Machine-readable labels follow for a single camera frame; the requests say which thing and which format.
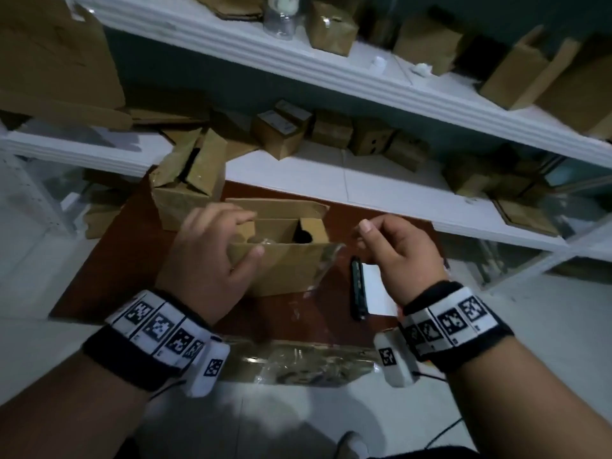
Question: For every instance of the medium cardboard box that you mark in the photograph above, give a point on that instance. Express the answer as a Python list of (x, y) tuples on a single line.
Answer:
[(466, 179)]

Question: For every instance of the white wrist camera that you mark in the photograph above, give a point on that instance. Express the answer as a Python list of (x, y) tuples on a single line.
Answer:
[(208, 370), (392, 360)]

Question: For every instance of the narrow cardboard box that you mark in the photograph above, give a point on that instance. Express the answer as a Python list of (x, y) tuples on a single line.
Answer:
[(382, 30)]

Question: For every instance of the very large cardboard box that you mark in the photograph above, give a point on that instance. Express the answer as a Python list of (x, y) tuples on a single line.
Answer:
[(578, 95)]

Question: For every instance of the white metal shelf unit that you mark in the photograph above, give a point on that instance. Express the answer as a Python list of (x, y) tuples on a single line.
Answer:
[(334, 172)]

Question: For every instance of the left black marker wristband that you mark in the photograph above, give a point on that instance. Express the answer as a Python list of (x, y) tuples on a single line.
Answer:
[(158, 329)]

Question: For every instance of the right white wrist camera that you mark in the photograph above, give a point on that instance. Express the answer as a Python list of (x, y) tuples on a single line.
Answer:
[(392, 360)]

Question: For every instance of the crumpled white tissue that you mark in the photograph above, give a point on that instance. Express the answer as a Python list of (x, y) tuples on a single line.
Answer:
[(423, 70)]

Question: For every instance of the big open-flap cardboard box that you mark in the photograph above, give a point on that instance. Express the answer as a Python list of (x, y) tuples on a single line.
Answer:
[(511, 76)]

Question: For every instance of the green utility knife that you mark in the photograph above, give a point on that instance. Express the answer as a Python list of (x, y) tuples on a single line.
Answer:
[(357, 291)]

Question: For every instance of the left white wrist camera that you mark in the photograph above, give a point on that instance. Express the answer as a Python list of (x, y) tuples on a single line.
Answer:
[(208, 370)]

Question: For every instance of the large flat cardboard box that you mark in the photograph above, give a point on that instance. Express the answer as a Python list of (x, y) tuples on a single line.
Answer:
[(57, 57)]

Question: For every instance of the clear plastic bottle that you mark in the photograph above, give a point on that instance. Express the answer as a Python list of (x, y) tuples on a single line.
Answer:
[(279, 21)]

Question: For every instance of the small flat cardboard piece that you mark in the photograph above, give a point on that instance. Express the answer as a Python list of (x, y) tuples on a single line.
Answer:
[(234, 7)]

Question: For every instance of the small white-labelled cardboard box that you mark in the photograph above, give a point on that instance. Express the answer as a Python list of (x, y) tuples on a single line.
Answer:
[(296, 112), (277, 136)]

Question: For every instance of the person's left hand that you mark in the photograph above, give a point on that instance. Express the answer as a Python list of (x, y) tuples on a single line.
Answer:
[(201, 262)]

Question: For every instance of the person's left forearm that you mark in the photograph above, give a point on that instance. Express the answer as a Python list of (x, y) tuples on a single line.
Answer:
[(62, 415)]

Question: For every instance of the small taped brown package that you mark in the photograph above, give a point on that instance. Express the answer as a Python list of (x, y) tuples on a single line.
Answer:
[(332, 30)]

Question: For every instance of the white bottle cap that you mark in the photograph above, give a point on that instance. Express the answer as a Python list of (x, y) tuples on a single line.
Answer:
[(378, 65)]

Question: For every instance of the person's right hand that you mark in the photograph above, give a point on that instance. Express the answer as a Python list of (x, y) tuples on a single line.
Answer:
[(406, 262)]

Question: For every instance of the person's right shoe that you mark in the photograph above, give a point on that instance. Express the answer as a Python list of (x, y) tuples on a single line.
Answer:
[(353, 446)]

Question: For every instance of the folded flat cardboard box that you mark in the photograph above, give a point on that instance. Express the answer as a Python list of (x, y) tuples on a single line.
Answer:
[(167, 109)]

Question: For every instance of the person's right forearm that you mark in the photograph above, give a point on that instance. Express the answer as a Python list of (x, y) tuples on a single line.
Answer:
[(535, 406)]

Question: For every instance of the cardboard box under shelf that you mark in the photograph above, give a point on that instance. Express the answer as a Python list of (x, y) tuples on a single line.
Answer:
[(100, 219)]

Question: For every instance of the right black marker wristband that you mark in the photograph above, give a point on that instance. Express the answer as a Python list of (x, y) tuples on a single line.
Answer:
[(459, 315)]

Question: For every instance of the black marker wristband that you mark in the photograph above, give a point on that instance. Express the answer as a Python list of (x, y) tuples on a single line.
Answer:
[(158, 329), (459, 315)]

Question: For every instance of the flat cardboard stack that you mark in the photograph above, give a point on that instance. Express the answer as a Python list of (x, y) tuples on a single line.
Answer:
[(526, 217)]

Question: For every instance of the flat cardboard sheet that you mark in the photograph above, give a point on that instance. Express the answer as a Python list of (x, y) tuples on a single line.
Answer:
[(239, 145)]

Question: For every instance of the white paper sheet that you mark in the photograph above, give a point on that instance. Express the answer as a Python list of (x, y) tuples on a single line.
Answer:
[(377, 296)]

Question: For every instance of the small cardboard box dark holes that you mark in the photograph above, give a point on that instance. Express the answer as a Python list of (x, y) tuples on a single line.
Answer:
[(372, 138)]

